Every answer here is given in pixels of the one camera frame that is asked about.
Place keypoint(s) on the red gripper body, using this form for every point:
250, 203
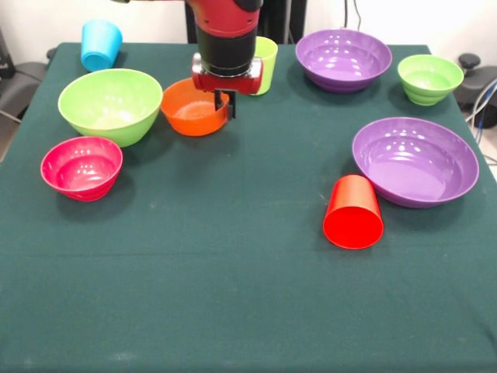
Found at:
227, 83

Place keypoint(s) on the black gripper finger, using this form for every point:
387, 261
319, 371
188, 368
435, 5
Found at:
232, 105
218, 99

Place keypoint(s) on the orange bowl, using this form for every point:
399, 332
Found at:
190, 124

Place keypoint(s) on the yellow-green cup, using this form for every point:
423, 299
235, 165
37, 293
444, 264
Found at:
268, 66

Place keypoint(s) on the large green bowl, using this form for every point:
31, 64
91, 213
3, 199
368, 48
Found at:
110, 112

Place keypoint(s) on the blue cup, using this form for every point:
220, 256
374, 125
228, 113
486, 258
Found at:
99, 46

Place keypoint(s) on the pink bowl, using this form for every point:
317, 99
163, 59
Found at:
81, 175

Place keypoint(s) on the red cup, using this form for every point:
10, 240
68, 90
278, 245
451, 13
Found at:
353, 229

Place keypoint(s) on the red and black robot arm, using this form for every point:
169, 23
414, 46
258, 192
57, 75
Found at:
225, 35

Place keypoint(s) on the purple bowl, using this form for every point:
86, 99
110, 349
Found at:
415, 167
341, 58

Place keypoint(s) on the dark green tablecloth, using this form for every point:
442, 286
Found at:
233, 291

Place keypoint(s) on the small green bowl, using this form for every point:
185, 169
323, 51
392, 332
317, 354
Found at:
429, 83

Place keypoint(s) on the black chair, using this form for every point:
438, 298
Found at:
19, 87
479, 83

